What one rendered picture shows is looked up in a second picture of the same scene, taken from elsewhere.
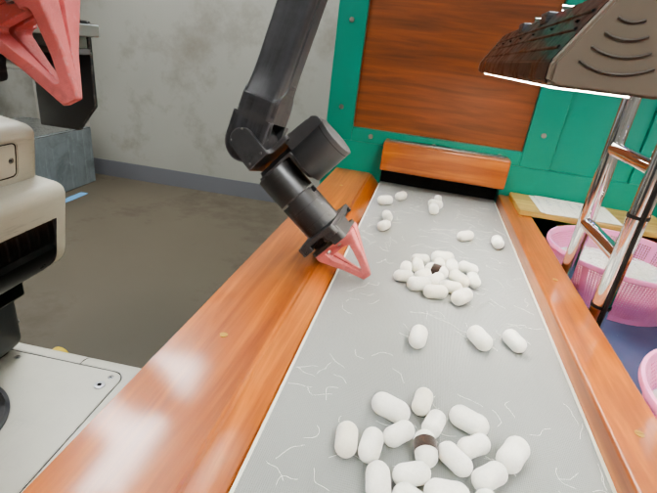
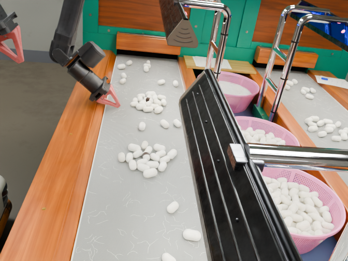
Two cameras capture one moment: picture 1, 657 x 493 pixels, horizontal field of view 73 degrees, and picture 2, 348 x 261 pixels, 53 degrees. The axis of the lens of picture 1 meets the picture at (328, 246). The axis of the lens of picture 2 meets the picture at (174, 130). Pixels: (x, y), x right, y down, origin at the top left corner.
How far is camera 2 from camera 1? 0.56 m
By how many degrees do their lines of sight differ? 17
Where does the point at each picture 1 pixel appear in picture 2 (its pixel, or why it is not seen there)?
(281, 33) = (69, 7)
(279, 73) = (70, 24)
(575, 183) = not seen: hidden behind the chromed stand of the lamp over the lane
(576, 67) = (173, 40)
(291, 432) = (103, 159)
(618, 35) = (182, 32)
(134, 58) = not seen: outside the picture
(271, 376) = (91, 144)
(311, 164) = (90, 62)
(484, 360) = (166, 131)
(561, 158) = (205, 37)
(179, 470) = (75, 168)
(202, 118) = not seen: outside the picture
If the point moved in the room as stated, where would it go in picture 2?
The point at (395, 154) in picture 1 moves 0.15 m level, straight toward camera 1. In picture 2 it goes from (123, 40) to (123, 50)
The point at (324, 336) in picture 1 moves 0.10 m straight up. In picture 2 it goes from (106, 131) to (107, 101)
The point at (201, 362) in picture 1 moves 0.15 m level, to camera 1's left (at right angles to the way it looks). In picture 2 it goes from (67, 143) to (6, 144)
